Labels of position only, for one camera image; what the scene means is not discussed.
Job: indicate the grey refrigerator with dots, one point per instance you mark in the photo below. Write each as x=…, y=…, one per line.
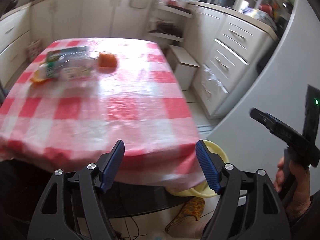
x=280, y=90

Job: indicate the white lower cabinets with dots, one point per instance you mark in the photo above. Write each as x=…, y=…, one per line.
x=51, y=20

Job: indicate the white drawer cabinet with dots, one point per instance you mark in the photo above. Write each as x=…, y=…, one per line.
x=228, y=66

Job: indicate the black frying pan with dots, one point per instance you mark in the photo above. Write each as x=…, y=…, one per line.
x=167, y=28

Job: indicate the red white checkered tablecloth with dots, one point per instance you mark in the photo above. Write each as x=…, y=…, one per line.
x=69, y=124

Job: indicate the yellow plastic trash bin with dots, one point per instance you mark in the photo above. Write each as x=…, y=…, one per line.
x=212, y=160

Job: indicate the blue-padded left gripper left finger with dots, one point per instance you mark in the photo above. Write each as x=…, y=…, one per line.
x=55, y=214

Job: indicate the person's right hand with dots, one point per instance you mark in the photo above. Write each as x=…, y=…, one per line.
x=301, y=199

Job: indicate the yellow patterned slipper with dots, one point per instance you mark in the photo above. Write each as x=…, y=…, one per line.
x=187, y=224

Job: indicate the white electric kettle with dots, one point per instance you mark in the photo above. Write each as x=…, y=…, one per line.
x=240, y=5

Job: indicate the floral fabric basket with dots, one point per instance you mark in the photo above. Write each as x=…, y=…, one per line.
x=34, y=49

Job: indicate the white storage rack shelf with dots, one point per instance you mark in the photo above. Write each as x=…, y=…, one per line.
x=160, y=13

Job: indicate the green juice carton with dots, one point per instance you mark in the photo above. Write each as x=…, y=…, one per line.
x=56, y=54

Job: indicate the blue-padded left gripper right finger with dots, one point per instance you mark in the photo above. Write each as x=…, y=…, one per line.
x=249, y=206

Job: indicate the clear plastic bottle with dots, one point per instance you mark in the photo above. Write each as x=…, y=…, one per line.
x=68, y=67

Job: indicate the small white step stool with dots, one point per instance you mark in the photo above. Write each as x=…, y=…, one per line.
x=183, y=65

